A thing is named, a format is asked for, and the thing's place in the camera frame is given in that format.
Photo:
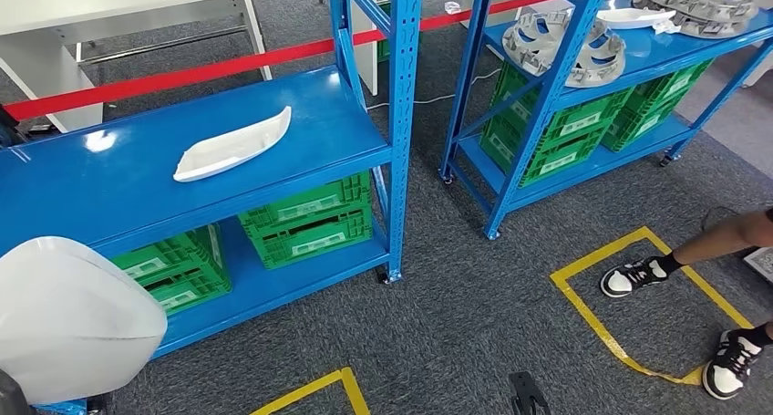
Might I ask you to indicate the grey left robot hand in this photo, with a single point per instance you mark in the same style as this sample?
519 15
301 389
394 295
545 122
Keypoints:
12 397

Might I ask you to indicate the white plastic shell part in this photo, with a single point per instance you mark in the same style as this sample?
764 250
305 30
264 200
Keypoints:
229 146
72 321
634 18

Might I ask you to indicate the blue metal shelf rack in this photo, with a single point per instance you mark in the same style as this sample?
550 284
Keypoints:
121 176
652 43

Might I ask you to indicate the black robot body part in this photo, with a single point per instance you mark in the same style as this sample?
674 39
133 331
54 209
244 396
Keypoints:
528 397

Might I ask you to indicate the red barrier tape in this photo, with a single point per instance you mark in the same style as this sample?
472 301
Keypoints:
181 77

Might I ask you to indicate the white table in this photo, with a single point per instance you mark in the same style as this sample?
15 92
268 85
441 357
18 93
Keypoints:
121 1

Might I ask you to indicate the crumpled clear plastic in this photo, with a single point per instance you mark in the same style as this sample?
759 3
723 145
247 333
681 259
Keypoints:
453 7

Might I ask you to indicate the person's black and white shoe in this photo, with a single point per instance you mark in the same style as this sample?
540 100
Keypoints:
727 370
628 279

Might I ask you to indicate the person's lower leg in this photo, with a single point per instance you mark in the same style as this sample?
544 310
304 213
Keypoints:
724 237
761 334

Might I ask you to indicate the white crumpled cloth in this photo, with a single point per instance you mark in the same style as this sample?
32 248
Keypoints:
667 27

